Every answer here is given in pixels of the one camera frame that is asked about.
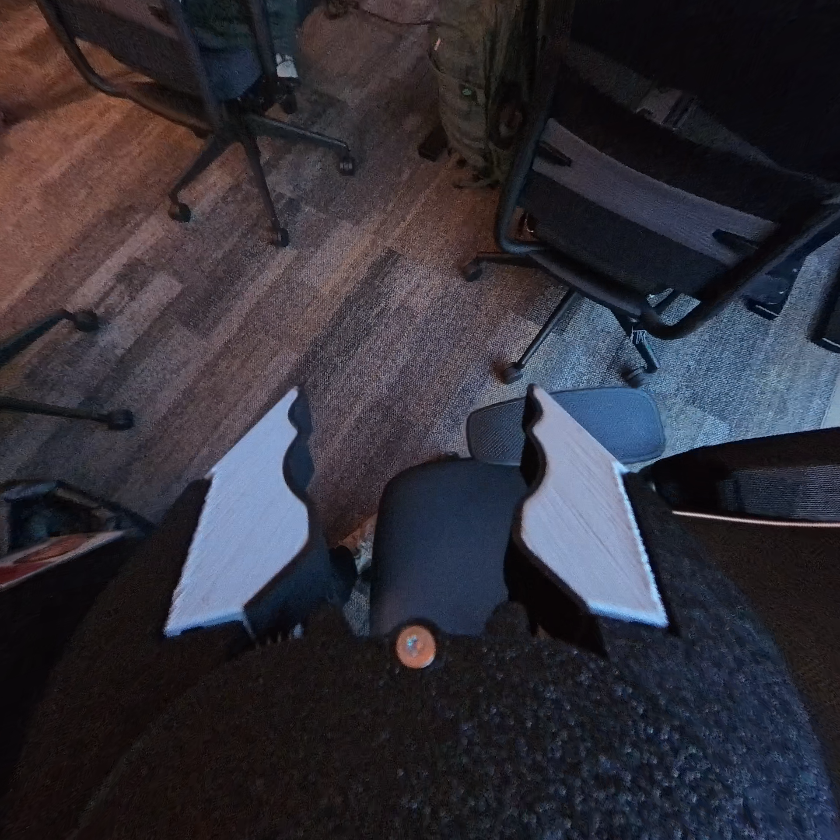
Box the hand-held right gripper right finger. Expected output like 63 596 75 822
515 382 670 629

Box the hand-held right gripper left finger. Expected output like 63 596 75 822
163 386 316 637

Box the dark rounded cushion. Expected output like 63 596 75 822
369 458 527 639

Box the red and white printed box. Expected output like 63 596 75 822
0 529 127 589

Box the black office chair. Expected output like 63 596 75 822
461 36 840 389
36 0 357 248

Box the camouflage backpack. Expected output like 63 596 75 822
419 0 527 189

